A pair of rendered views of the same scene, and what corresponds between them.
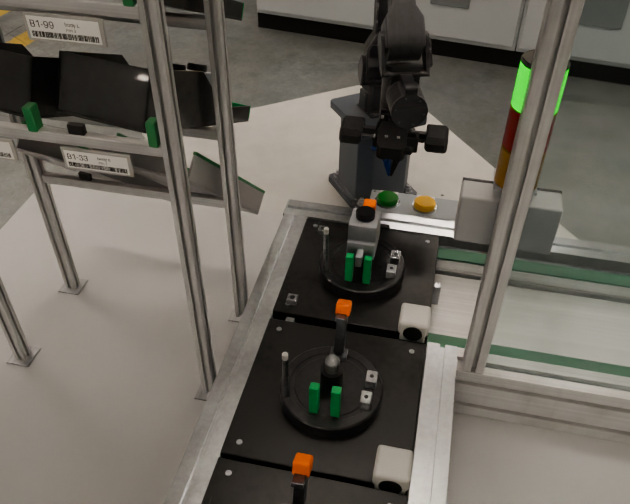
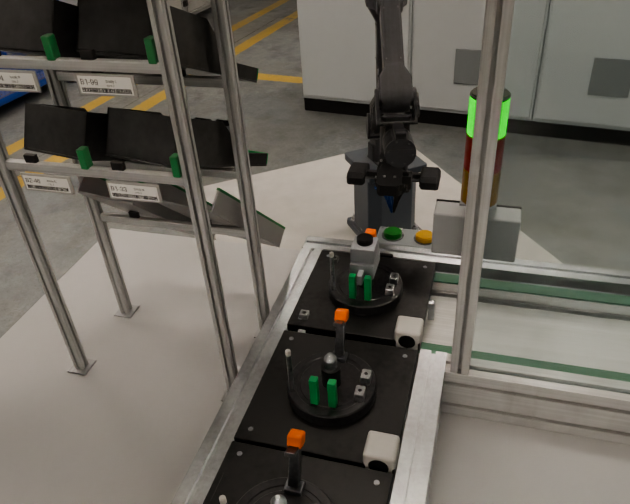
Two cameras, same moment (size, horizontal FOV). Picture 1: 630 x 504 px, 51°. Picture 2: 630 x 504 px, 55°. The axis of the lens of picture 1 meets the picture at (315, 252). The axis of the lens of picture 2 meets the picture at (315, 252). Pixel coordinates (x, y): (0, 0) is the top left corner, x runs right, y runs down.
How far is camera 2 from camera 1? 13 cm
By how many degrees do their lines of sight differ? 8
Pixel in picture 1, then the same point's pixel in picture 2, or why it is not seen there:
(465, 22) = not seen: hidden behind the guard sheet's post
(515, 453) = (501, 448)
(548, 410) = (530, 409)
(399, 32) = (390, 88)
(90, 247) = (143, 280)
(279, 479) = (282, 459)
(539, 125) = (487, 146)
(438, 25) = (461, 101)
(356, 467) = (349, 450)
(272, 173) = (299, 218)
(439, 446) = (425, 434)
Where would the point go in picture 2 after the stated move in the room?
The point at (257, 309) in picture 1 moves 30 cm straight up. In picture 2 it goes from (275, 323) to (256, 180)
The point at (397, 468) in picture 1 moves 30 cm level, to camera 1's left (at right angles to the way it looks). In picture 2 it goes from (384, 449) to (173, 445)
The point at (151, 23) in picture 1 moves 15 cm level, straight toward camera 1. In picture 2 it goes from (170, 76) to (167, 121)
